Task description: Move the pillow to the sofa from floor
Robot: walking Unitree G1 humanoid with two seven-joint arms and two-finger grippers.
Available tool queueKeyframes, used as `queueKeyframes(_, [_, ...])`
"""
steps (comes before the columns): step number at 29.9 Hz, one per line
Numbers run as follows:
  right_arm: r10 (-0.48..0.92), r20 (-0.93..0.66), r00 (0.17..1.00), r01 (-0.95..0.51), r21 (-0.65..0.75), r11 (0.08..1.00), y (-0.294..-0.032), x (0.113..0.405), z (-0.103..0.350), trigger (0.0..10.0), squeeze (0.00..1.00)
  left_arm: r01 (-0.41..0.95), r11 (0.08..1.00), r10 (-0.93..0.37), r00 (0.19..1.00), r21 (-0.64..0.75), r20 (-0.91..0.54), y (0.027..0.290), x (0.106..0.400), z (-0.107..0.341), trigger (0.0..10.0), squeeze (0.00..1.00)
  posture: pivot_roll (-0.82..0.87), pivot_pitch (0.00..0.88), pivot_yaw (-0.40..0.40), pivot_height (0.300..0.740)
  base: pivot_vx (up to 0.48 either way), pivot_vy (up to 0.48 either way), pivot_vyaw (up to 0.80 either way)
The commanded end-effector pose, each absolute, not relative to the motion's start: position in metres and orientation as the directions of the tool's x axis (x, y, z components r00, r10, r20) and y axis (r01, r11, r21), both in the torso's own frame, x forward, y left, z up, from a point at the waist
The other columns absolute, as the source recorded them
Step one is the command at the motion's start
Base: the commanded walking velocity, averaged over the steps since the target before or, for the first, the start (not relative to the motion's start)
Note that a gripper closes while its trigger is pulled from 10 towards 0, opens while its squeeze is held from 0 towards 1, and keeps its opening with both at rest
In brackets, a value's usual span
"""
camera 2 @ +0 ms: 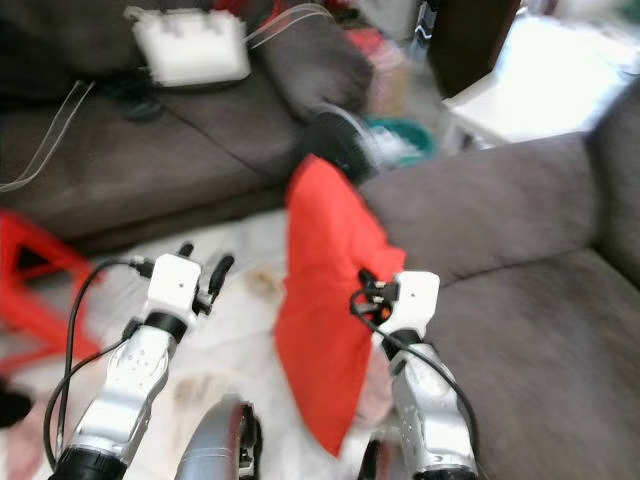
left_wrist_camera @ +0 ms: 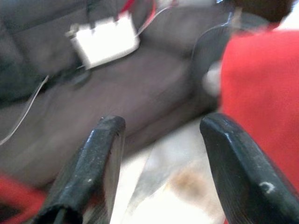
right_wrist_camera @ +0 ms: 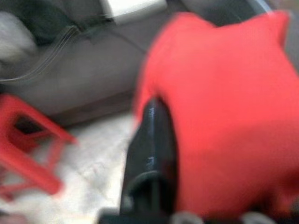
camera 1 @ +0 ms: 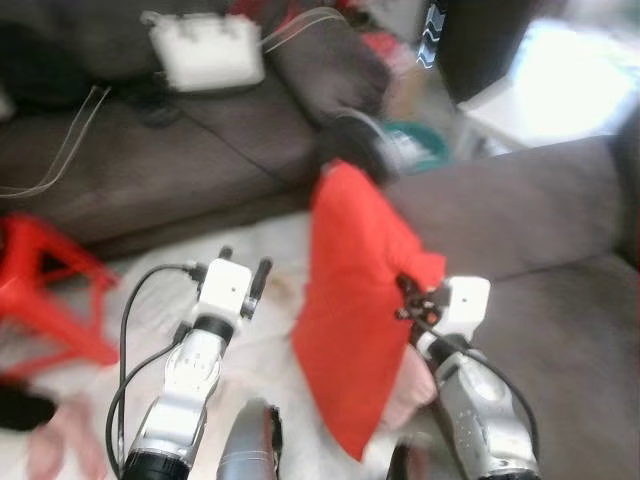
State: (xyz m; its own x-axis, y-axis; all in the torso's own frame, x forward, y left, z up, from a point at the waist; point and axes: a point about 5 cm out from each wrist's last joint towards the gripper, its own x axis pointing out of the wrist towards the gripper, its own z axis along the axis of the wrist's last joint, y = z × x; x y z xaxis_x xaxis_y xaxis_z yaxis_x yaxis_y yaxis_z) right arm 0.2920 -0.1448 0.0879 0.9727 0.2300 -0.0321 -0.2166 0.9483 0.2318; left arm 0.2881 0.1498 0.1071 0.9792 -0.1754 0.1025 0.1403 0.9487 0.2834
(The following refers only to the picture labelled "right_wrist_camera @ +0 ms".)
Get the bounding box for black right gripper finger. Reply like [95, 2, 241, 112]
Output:
[121, 98, 180, 217]

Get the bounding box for red pillow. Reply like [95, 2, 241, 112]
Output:
[134, 10, 299, 220]

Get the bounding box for brown fabric sofa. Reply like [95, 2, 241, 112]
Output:
[0, 0, 299, 128]

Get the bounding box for red plastic stool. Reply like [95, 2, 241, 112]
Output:
[0, 93, 78, 203]

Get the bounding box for white handbag black handles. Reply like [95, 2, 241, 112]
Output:
[102, 0, 168, 24]

